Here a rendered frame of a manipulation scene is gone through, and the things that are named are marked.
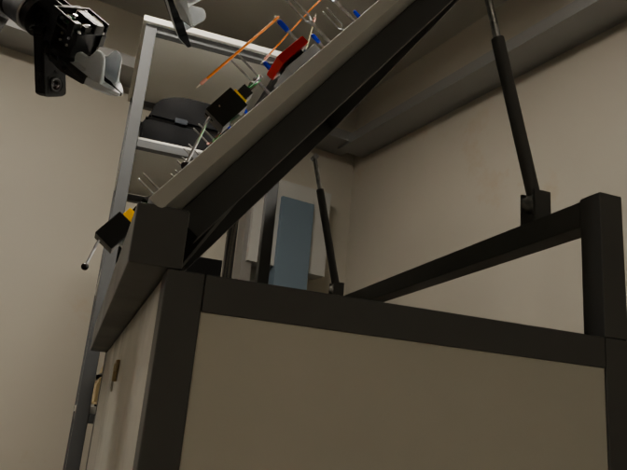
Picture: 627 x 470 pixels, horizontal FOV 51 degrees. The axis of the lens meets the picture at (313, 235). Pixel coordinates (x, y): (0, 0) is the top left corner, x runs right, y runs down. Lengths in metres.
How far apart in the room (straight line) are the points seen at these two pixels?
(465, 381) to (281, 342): 0.23
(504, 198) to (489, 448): 2.35
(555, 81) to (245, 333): 2.56
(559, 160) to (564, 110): 0.22
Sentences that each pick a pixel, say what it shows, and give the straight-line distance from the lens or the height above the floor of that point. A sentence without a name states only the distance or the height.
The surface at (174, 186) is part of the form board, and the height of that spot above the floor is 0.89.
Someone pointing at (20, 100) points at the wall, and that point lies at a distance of 3.59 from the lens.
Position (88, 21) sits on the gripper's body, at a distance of 1.15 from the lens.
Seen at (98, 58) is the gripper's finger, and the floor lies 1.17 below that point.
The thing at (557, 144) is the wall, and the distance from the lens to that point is 2.97.
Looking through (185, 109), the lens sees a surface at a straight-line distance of 2.20.
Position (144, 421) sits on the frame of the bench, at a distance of 0.67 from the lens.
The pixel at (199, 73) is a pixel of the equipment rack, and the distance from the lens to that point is 2.44.
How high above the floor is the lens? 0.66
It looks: 16 degrees up
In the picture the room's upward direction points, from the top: 5 degrees clockwise
